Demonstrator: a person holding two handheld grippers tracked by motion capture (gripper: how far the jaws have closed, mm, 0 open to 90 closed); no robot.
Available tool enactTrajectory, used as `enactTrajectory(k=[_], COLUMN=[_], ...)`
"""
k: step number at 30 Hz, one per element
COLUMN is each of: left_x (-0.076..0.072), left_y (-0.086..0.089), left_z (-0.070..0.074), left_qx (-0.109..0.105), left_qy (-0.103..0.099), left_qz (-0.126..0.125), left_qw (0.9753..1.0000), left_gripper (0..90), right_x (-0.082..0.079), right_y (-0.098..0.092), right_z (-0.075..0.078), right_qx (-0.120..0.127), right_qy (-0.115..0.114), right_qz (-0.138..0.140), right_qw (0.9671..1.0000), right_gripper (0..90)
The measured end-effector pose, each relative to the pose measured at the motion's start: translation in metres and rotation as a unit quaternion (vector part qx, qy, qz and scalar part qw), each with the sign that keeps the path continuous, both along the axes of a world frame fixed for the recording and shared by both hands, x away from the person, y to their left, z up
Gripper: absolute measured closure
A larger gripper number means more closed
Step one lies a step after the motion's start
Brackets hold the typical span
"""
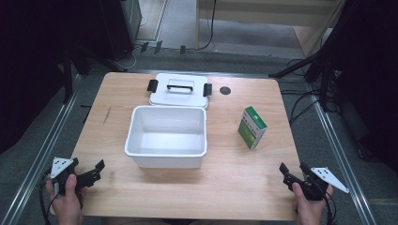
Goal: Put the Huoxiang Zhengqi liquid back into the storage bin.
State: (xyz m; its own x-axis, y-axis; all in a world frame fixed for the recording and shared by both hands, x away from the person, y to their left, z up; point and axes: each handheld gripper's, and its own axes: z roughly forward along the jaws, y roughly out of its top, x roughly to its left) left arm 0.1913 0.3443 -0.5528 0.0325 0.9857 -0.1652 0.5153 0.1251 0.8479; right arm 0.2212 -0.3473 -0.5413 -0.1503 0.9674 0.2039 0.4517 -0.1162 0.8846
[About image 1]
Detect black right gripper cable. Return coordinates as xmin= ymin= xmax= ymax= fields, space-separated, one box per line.
xmin=322 ymin=190 xmax=338 ymax=225

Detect light wooden furniture frame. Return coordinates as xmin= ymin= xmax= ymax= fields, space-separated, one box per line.
xmin=194 ymin=0 xmax=346 ymax=58

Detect person's right hand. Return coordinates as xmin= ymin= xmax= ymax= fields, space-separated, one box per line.
xmin=292 ymin=182 xmax=334 ymax=225

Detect black floor cables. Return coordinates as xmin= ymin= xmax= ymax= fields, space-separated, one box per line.
xmin=279 ymin=57 xmax=321 ymax=127

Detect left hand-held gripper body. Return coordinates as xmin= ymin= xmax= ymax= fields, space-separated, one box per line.
xmin=50 ymin=157 xmax=102 ymax=195

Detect black tripod stand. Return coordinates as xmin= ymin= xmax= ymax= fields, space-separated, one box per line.
xmin=268 ymin=50 xmax=341 ymax=113

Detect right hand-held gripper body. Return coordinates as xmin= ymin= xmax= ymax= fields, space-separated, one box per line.
xmin=283 ymin=166 xmax=350 ymax=202

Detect white plastic storage box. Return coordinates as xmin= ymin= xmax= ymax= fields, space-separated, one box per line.
xmin=124 ymin=104 xmax=208 ymax=170

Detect green and white carton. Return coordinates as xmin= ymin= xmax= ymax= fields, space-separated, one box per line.
xmin=237 ymin=105 xmax=268 ymax=151

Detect white floor cable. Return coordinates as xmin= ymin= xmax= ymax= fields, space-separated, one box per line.
xmin=119 ymin=14 xmax=148 ymax=71

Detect white lid with black handle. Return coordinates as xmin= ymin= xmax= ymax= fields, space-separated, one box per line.
xmin=146 ymin=72 xmax=213 ymax=110

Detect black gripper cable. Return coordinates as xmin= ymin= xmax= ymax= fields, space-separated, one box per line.
xmin=38 ymin=170 xmax=61 ymax=225
xmin=322 ymin=190 xmax=338 ymax=225

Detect black cabinet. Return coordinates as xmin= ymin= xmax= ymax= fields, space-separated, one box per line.
xmin=99 ymin=0 xmax=143 ymax=62

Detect black metal stand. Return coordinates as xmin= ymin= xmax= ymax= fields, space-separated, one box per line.
xmin=61 ymin=43 xmax=92 ymax=105

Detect person's left hand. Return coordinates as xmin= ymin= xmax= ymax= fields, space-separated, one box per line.
xmin=44 ymin=173 xmax=88 ymax=225

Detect black hanging cable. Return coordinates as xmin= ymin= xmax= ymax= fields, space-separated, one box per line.
xmin=198 ymin=0 xmax=218 ymax=52

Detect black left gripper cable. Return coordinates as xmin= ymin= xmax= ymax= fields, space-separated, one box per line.
xmin=38 ymin=170 xmax=61 ymax=225

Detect metal floor rail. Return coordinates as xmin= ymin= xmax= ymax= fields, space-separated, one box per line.
xmin=311 ymin=99 xmax=378 ymax=225
xmin=0 ymin=74 xmax=84 ymax=225

